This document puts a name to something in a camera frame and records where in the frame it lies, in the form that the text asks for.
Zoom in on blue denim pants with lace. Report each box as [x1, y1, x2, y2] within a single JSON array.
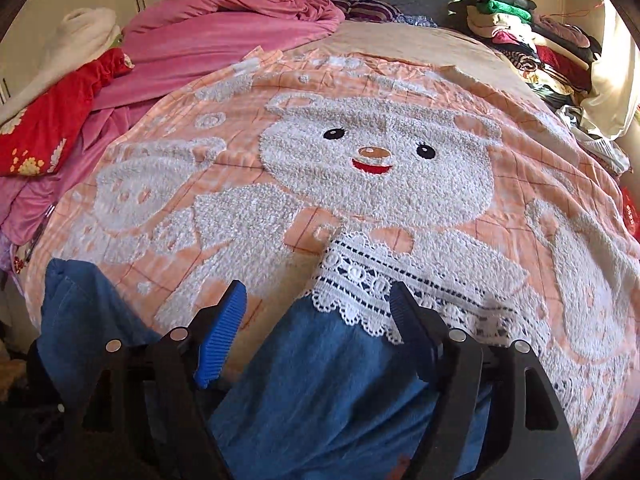
[[37, 228, 551, 480]]

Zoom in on peach bear-pattern bedspread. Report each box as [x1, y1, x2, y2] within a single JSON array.
[[21, 24, 639, 474]]

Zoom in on red floral garment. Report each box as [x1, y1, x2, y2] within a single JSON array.
[[1, 48, 134, 178]]

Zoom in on pink blanket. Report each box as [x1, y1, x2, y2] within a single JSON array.
[[1, 0, 345, 249]]

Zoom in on pile of folded clothes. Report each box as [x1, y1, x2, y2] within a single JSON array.
[[447, 0, 632, 178]]

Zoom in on cream curtain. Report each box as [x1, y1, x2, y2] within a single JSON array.
[[580, 0, 639, 139]]

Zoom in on cream fleece blanket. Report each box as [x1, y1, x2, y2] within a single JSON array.
[[1, 8, 120, 125]]

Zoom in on purple striped pillow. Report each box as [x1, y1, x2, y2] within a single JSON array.
[[332, 0, 437, 28]]

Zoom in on white wardrobe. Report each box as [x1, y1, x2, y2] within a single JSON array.
[[1, 0, 160, 102]]

